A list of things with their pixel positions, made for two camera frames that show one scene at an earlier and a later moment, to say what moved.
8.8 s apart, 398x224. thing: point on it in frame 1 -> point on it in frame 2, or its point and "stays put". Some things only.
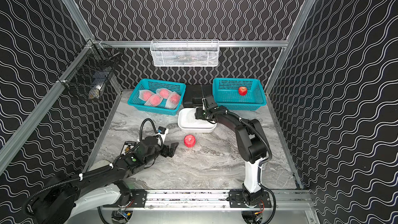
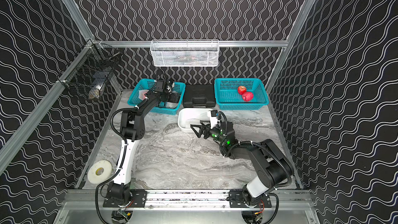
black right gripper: x=198 y=113 -> x=202 y=129
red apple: x=242 y=91 stays put
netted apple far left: x=144 y=94 stays put
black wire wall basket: x=90 y=71 stays put
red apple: x=189 y=141 -> x=247 y=96
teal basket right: x=226 y=94 stays put
